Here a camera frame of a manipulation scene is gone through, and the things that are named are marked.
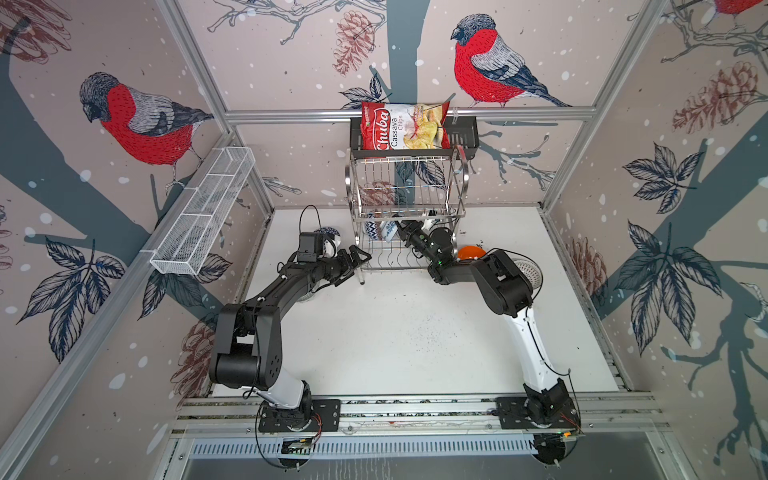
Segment stainless steel dish rack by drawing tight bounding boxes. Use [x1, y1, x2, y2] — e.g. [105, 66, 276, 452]
[345, 146, 470, 277]

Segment blue floral ceramic bowl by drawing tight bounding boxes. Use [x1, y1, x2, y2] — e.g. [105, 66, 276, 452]
[381, 219, 399, 242]

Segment red patterned bowl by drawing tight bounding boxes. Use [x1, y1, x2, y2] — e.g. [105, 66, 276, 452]
[364, 221, 382, 241]

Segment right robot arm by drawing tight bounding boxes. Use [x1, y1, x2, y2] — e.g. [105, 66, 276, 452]
[396, 220, 581, 428]

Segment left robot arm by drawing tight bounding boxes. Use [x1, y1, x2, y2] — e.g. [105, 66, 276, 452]
[209, 245, 371, 424]

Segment dark blue patterned bowl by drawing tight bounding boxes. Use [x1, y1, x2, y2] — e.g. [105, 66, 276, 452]
[315, 227, 341, 247]

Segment orange plastic bowl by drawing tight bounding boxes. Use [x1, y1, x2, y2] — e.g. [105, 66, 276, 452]
[457, 245, 486, 261]

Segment red cassava chips bag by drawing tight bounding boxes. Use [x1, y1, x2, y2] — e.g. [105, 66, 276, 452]
[361, 102, 450, 151]

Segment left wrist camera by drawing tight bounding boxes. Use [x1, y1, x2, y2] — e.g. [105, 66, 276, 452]
[296, 232, 326, 263]

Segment black wall basket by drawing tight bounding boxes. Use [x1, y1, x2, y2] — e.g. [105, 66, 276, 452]
[349, 116, 479, 160]

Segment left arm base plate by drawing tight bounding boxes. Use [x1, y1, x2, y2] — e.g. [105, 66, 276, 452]
[257, 399, 341, 434]

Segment white wire mesh shelf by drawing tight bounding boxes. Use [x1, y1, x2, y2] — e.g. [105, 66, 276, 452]
[150, 146, 255, 276]

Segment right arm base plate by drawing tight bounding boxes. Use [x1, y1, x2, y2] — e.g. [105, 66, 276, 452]
[493, 396, 581, 430]

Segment aluminium front rail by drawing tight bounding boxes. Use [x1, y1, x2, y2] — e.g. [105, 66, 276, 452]
[168, 391, 671, 439]

